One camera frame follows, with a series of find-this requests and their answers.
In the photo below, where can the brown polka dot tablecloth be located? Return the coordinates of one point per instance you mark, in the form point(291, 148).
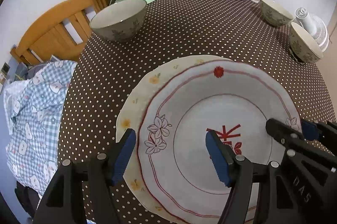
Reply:
point(107, 72)

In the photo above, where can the white fan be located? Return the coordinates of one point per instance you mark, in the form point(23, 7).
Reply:
point(314, 26)

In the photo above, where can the red patterned white plate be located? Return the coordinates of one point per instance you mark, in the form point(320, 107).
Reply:
point(233, 99)

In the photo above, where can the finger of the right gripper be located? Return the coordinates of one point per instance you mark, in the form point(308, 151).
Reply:
point(324, 133)
point(292, 139)

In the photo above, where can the wall socket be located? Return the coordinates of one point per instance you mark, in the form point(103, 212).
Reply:
point(5, 68)

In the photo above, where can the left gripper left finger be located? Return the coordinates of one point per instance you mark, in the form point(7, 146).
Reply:
point(63, 202)

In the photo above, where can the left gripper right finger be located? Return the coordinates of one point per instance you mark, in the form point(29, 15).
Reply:
point(275, 202)

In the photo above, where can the blue checked bedding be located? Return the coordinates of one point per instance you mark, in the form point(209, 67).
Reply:
point(33, 111)

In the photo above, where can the round yellow floral plate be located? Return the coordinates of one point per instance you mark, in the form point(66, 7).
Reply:
point(131, 116)

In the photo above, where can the grey floral bowl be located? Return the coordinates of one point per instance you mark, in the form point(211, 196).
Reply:
point(120, 21)

